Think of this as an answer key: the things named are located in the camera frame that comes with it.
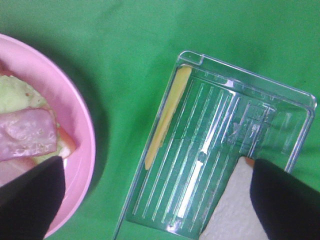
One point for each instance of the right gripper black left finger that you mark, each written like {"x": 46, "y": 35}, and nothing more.
{"x": 30, "y": 202}

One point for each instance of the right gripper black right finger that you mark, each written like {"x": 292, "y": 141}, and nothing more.
{"x": 287, "y": 208}

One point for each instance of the toy bread slice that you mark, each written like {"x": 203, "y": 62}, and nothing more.
{"x": 13, "y": 168}
{"x": 234, "y": 217}

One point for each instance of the thick toy bacon strip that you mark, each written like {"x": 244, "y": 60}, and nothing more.
{"x": 27, "y": 133}

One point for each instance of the toy lettuce leaf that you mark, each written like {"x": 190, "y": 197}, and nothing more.
{"x": 16, "y": 95}

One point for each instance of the pink round plate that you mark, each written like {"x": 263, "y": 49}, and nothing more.
{"x": 72, "y": 114}

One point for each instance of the yellow toy cheese slice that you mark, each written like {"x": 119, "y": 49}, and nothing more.
{"x": 176, "y": 91}

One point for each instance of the green tablecloth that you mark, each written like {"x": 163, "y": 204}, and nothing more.
{"x": 120, "y": 55}

